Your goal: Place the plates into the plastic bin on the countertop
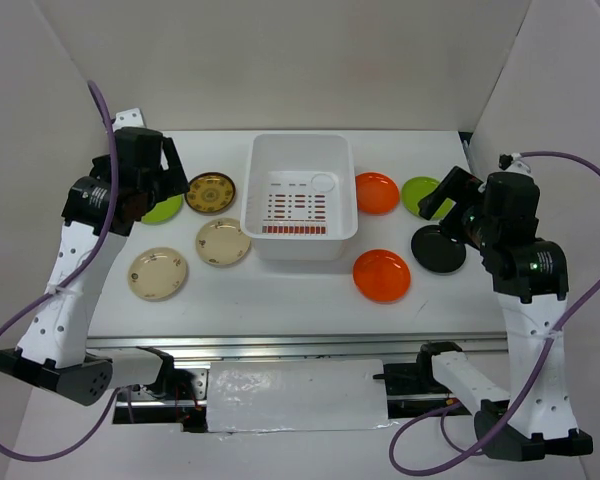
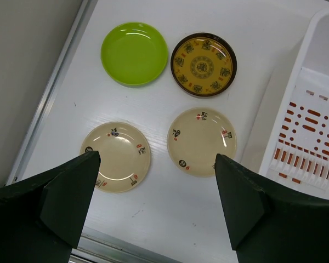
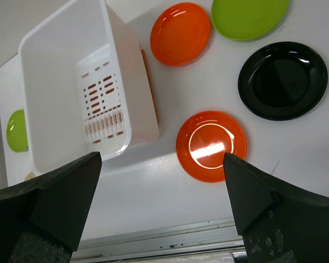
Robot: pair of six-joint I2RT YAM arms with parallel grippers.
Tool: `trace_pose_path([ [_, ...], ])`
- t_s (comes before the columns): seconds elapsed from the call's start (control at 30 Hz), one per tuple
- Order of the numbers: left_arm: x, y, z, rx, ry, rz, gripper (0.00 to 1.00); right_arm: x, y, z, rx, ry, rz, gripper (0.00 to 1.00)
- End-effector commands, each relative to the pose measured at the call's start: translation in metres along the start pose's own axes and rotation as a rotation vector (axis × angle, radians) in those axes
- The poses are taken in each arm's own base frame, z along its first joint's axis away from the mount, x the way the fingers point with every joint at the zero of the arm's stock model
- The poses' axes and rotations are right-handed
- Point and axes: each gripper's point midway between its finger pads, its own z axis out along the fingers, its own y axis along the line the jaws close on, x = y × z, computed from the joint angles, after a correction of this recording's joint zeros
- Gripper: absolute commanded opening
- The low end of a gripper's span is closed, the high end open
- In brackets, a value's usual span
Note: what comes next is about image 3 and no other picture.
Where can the black plate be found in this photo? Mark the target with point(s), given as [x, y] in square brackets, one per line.
[282, 81]

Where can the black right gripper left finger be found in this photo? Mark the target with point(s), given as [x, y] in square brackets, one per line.
[42, 219]

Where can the white plastic bin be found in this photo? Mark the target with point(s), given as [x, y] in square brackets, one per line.
[86, 87]

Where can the green plate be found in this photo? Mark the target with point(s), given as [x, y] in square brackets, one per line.
[246, 20]
[16, 132]

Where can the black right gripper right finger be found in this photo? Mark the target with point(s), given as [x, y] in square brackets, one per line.
[278, 221]

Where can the aluminium table rail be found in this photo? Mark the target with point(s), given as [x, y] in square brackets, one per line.
[213, 235]

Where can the orange plate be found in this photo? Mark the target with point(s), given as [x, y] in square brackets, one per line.
[204, 139]
[180, 34]

